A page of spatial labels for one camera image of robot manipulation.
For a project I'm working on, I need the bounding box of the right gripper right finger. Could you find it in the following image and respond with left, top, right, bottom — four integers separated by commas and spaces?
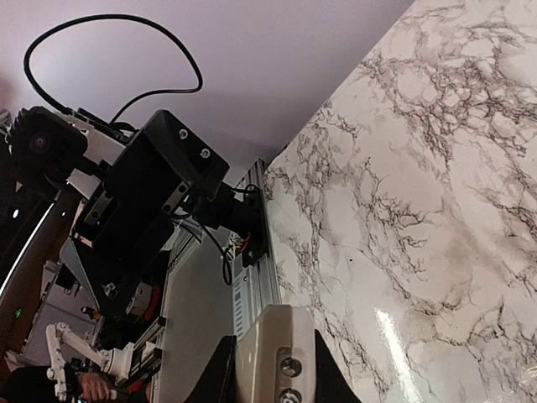
315, 330, 362, 403

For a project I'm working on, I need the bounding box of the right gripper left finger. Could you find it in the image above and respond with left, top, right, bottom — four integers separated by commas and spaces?
162, 336, 237, 403

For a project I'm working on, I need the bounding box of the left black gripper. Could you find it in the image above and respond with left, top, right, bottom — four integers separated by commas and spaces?
72, 110, 230, 317

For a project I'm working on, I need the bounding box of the grey white remote control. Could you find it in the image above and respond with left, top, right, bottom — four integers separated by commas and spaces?
235, 305, 316, 402

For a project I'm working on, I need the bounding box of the person in black shirt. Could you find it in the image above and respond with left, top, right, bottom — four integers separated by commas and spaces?
0, 360, 127, 403

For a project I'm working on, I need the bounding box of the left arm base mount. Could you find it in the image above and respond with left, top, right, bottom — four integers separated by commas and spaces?
201, 184, 268, 286

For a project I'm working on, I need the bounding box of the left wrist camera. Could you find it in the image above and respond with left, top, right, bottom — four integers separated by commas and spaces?
6, 105, 127, 196

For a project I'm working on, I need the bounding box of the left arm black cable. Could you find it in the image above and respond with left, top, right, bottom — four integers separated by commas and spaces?
23, 13, 204, 127

